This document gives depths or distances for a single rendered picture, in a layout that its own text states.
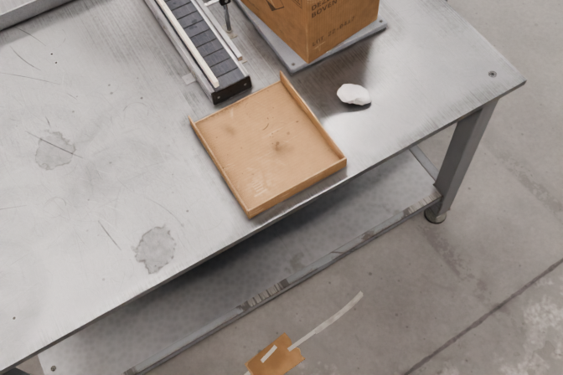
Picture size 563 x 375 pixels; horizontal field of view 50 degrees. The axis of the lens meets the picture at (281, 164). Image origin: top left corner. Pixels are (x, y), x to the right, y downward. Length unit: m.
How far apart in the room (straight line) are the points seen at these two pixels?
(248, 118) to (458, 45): 0.59
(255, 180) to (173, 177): 0.19
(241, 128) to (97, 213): 0.39
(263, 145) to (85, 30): 0.63
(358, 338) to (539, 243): 0.75
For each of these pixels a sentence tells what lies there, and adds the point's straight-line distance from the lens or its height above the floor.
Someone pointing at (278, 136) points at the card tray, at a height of 0.83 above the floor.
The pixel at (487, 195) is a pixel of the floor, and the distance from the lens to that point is 2.39.
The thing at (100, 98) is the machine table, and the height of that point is 0.83.
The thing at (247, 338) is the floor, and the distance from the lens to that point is 2.12.
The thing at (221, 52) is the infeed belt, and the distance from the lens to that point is 1.55.
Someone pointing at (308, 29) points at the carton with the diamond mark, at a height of 0.98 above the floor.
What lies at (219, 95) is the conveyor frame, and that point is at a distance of 1.50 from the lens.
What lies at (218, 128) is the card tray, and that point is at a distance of 1.47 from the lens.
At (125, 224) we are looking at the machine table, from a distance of 1.40.
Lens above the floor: 2.05
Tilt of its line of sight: 60 degrees down
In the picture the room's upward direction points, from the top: 5 degrees counter-clockwise
